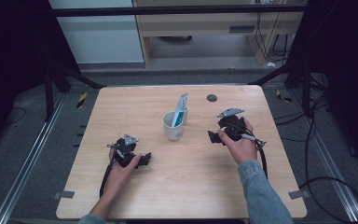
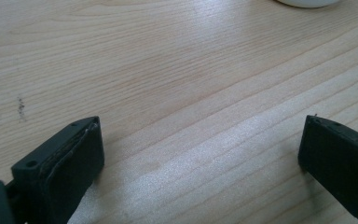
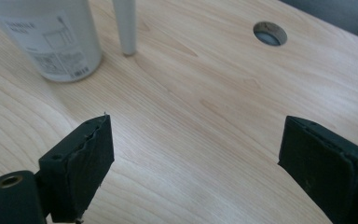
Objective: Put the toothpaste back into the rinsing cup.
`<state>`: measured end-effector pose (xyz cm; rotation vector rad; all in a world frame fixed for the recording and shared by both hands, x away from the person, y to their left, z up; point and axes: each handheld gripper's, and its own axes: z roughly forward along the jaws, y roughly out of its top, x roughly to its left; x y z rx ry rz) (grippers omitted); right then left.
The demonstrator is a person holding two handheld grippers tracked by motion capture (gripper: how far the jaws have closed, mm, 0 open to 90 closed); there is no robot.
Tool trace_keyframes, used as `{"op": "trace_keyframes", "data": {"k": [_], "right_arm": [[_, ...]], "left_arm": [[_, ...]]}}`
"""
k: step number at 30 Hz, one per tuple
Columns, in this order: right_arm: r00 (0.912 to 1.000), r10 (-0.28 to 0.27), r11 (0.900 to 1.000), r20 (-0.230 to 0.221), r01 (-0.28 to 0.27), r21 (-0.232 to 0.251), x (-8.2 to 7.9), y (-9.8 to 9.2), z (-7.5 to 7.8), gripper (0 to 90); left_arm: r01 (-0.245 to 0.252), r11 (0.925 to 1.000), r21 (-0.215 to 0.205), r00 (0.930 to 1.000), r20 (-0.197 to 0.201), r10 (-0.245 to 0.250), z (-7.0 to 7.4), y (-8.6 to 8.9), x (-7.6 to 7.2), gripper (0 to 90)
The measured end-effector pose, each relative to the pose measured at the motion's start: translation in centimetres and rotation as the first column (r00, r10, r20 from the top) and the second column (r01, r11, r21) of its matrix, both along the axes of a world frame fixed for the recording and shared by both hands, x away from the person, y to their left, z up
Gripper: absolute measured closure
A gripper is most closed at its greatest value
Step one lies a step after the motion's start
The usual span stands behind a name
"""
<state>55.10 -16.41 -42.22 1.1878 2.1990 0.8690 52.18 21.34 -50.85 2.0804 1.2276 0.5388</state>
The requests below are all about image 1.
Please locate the person's left hand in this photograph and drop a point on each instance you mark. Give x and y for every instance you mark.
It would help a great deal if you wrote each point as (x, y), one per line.
(116, 180)

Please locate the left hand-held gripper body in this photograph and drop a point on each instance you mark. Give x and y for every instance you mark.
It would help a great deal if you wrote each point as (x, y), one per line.
(125, 152)

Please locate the white teal toothpaste tube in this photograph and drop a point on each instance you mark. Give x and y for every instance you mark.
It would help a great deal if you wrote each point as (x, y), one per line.
(180, 109)

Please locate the black curtain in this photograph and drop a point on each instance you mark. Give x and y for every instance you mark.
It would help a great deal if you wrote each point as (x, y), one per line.
(12, 62)
(348, 77)

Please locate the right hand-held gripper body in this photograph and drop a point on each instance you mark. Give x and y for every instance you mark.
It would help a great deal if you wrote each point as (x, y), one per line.
(234, 127)

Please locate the light wooden desk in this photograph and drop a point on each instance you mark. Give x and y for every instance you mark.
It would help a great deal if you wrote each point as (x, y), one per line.
(199, 25)

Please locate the white cup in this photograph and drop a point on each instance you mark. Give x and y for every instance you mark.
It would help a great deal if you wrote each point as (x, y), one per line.
(174, 132)

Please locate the aluminium floor rail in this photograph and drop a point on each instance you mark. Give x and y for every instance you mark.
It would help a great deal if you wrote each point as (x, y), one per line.
(326, 161)
(28, 161)

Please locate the grey table bracket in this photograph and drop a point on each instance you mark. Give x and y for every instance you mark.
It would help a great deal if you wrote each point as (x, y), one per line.
(299, 194)
(64, 194)

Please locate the white cabinet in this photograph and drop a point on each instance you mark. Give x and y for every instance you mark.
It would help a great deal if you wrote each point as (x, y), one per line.
(99, 37)

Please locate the black metal stand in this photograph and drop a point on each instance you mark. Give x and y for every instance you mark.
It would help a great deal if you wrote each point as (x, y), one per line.
(48, 93)
(306, 90)

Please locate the small white floor object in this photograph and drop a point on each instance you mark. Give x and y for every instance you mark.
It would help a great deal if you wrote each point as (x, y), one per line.
(271, 64)

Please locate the person's right hand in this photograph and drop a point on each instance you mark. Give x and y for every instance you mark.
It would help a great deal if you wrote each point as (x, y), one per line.
(244, 149)

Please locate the yellow black hazard tape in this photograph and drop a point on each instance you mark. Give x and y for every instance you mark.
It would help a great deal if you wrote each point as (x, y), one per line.
(81, 100)
(283, 97)

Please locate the black horizontal frame bar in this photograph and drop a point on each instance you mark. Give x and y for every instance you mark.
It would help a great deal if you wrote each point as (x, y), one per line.
(167, 10)

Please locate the dark round table grommet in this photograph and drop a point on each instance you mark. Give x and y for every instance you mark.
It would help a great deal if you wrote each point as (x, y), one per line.
(212, 98)

